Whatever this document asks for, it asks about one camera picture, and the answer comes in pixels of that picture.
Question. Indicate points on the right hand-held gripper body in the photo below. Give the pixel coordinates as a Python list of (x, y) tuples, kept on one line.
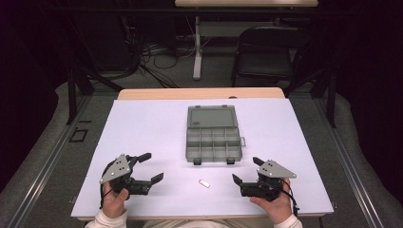
[(274, 171)]

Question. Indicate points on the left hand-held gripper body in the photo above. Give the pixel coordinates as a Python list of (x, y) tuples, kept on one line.
[(116, 171)]

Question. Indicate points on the small white piece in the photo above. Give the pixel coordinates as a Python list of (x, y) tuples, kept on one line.
[(204, 183)]

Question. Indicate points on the grey plastic organizer box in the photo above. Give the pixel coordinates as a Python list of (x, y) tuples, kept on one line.
[(212, 126)]

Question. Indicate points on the person's left hand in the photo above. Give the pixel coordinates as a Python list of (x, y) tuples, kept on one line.
[(112, 205)]

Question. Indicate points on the person's right hand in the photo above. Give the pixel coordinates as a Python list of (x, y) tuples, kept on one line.
[(278, 209)]

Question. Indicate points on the white table mat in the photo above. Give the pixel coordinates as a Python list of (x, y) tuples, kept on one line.
[(152, 126)]

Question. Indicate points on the black metal stand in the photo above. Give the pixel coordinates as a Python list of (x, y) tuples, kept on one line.
[(331, 98), (72, 95)]

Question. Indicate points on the black folding chair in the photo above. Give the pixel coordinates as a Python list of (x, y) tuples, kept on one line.
[(269, 60)]

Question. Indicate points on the white desk leg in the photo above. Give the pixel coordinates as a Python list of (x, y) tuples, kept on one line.
[(197, 60)]

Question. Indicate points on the beige background desk top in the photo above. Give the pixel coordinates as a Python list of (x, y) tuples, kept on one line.
[(247, 3)]

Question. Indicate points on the metal floor rail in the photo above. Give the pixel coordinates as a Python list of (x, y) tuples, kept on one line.
[(351, 167), (47, 167)]

